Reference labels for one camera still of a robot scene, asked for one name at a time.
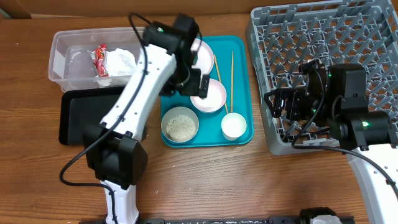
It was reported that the grey dishwasher rack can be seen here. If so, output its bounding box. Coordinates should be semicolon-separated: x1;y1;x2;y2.
246;1;397;156

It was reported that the large white plate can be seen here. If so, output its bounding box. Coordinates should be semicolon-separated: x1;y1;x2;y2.
191;39;215;75

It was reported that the white shallow bowl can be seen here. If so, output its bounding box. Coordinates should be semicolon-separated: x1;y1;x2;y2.
190;78;227;113

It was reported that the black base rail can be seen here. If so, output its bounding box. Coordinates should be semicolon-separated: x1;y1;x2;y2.
136;216;301;224

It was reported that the teal serving tray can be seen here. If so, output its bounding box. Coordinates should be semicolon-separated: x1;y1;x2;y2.
161;35;254;148

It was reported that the white cup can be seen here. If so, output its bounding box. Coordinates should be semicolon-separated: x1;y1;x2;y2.
221;113;247;141

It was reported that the grey bowl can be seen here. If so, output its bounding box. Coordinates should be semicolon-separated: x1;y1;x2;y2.
161;106;199;144

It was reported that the right wooden chopstick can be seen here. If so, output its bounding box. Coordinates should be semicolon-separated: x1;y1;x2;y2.
230;51;234;113

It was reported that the wooden chopstick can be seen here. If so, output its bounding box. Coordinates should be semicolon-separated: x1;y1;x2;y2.
230;51;234;113
213;54;229;114

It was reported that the black rectangular tray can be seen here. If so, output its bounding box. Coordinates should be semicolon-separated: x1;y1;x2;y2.
58;86;124;146

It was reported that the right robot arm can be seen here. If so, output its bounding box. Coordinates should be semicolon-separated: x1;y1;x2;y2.
263;59;397;223

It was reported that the left wooden chopstick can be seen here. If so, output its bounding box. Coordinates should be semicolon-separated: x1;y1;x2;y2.
213;54;229;114

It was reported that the white napkin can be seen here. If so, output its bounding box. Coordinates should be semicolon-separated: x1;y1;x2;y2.
95;48;136;87

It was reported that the red snack wrapper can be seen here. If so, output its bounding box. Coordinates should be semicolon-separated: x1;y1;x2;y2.
91;44;108;77

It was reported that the clear plastic waste bin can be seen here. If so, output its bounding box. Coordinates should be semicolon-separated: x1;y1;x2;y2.
49;27;141;92

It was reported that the white rice pile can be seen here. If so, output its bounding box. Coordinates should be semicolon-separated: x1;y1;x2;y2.
166;115;197;142

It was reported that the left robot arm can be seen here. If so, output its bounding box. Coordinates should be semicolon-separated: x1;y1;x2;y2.
83;14;210;223

